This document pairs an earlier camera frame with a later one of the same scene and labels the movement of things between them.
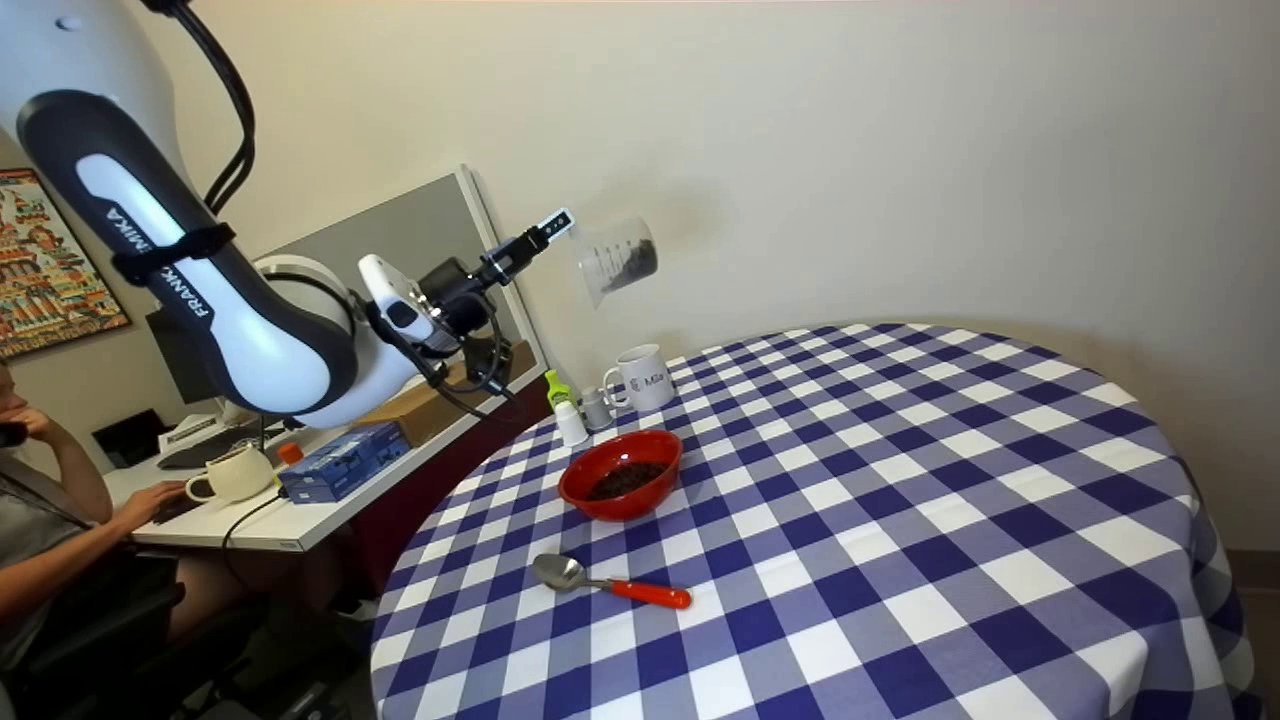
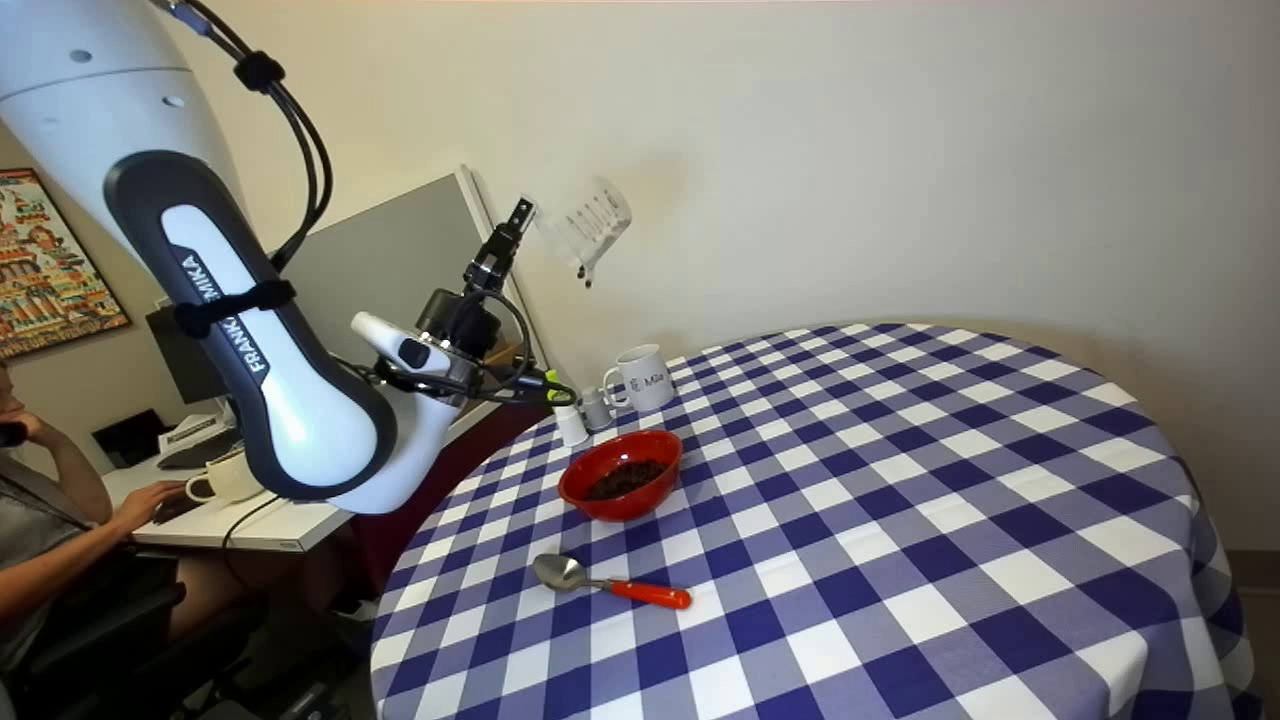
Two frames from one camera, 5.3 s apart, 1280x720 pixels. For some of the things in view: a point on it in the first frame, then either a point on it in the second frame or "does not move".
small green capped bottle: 566,425 does not move
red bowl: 622,475 does not move
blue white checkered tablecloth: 925,521 does not move
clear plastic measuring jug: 617,263 to 593,227
